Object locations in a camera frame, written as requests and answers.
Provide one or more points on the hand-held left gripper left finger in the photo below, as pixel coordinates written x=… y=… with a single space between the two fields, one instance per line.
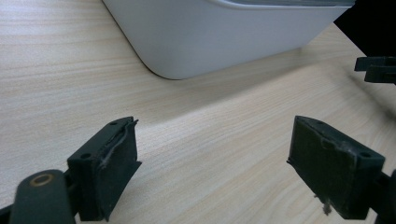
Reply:
x=115 y=168

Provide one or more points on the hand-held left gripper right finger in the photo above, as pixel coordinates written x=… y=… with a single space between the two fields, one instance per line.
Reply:
x=327 y=161

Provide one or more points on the white plastic storage box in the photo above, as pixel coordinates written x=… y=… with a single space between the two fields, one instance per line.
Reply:
x=218 y=34

